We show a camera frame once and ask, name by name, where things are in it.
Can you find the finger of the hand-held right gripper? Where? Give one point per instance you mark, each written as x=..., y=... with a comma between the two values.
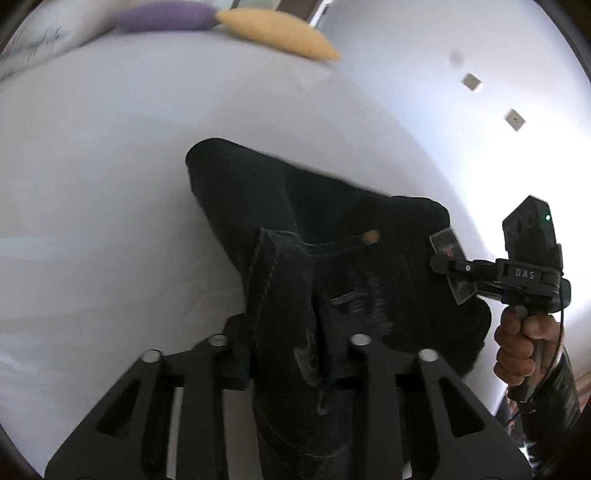
x=471, y=270

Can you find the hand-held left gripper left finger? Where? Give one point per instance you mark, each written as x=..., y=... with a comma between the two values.
x=238, y=350

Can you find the black denim pants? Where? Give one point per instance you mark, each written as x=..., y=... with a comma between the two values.
x=323, y=240

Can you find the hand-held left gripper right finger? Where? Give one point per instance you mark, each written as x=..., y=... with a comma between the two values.
x=364, y=360

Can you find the folded white duvet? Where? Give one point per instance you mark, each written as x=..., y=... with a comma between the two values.
x=41, y=41

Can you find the white wall socket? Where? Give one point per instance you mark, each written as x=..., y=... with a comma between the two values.
x=515, y=120
x=471, y=82

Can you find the purple pillow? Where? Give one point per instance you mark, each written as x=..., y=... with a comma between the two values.
x=166, y=16

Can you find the white bed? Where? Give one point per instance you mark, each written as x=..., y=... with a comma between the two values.
x=92, y=184

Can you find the person's right hand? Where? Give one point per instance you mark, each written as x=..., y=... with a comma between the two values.
x=512, y=350

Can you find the person's right forearm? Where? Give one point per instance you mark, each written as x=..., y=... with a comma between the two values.
x=554, y=415

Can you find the yellow pillow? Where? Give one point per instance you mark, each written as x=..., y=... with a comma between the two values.
x=277, y=32

